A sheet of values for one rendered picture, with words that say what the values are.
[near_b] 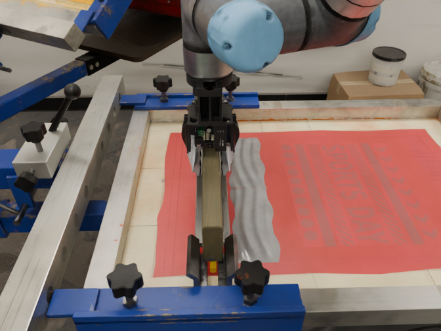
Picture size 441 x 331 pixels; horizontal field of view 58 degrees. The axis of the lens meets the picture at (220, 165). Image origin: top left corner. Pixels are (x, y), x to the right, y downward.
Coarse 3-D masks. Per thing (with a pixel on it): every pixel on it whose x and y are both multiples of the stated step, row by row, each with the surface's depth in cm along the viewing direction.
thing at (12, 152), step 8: (0, 152) 74; (8, 152) 74; (16, 152) 74; (64, 152) 74; (0, 160) 72; (8, 160) 72; (0, 168) 70; (8, 168) 70; (56, 168) 70; (0, 176) 71; (0, 184) 72; (8, 184) 72; (40, 184) 73; (48, 184) 73
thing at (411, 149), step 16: (176, 144) 91; (272, 144) 91; (400, 144) 91; (416, 144) 91; (432, 144) 91; (176, 160) 86; (272, 160) 86; (400, 160) 86; (416, 160) 86; (432, 160) 86; (176, 176) 82; (192, 176) 82; (272, 176) 82; (416, 176) 82; (432, 176) 82
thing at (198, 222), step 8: (200, 160) 79; (200, 176) 75; (224, 176) 75; (200, 184) 73; (224, 184) 73; (200, 192) 71; (224, 192) 71; (200, 200) 69; (224, 200) 69; (200, 208) 68; (224, 208) 68; (200, 216) 66; (224, 216) 66; (200, 224) 65; (224, 224) 65; (200, 232) 63; (224, 232) 63; (200, 240) 62
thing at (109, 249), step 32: (128, 128) 90; (128, 160) 80; (128, 192) 73; (128, 224) 70; (96, 256) 61; (320, 288) 57; (352, 288) 57; (384, 288) 57; (416, 288) 57; (320, 320) 55; (352, 320) 55; (384, 320) 55; (416, 320) 56
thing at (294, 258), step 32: (192, 192) 78; (288, 192) 78; (416, 192) 78; (160, 224) 71; (192, 224) 71; (288, 224) 71; (160, 256) 66; (288, 256) 66; (320, 256) 66; (352, 256) 66; (384, 256) 66; (416, 256) 66
